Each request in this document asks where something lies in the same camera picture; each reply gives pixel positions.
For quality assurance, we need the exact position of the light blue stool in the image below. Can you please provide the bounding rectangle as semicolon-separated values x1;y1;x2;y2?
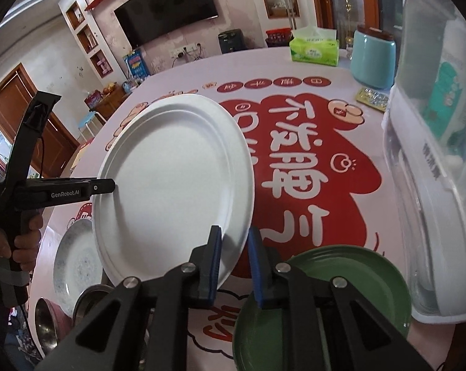
77;110;107;142

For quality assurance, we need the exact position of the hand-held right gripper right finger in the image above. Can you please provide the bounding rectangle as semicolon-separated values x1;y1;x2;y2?
248;226;425;371

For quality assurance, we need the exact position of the green tissue box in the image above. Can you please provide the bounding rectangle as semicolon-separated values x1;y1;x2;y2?
289;26;340;67

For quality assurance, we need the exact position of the blue printed box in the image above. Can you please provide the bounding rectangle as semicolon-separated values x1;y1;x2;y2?
124;48;149;82

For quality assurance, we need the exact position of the dark countertop appliance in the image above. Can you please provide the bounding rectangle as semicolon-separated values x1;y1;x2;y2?
218;30;246;55

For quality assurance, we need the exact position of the blue patterned white plate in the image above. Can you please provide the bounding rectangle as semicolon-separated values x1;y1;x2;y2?
53;218;104;318

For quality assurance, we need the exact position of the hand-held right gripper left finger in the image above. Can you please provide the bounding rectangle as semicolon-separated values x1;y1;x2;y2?
36;225;223;371

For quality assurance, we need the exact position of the wooden framed glass door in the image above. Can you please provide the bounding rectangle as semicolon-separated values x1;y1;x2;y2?
306;0;404;47

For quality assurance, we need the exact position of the wooden low cabinet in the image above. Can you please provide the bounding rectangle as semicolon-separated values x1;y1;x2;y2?
96;85;127;122

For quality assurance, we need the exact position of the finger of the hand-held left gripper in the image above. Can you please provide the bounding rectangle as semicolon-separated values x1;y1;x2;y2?
89;178;117;195

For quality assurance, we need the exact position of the large steel bowl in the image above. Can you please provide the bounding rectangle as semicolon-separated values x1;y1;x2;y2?
73;284;116;321

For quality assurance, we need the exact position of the white dish storage box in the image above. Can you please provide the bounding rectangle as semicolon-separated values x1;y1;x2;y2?
382;0;466;325

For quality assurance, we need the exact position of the teal canister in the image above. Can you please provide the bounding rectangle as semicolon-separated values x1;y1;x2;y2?
351;24;396;89

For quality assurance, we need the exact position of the person's left hand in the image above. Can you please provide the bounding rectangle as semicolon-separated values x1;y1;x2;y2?
0;212;44;273

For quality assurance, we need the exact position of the red box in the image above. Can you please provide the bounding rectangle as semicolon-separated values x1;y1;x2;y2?
265;28;292;47

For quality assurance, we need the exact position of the green plate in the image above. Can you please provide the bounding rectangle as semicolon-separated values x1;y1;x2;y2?
232;245;412;371

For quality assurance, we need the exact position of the white wall socket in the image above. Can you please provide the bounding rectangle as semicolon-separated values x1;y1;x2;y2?
170;42;202;60

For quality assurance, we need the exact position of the printed tablecloth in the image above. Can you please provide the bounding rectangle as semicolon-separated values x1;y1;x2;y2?
26;44;455;371

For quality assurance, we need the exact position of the black television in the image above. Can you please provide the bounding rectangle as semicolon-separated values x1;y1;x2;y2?
113;0;220;47

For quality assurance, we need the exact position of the pink steel bowl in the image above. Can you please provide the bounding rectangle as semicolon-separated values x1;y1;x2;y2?
34;297;73;358

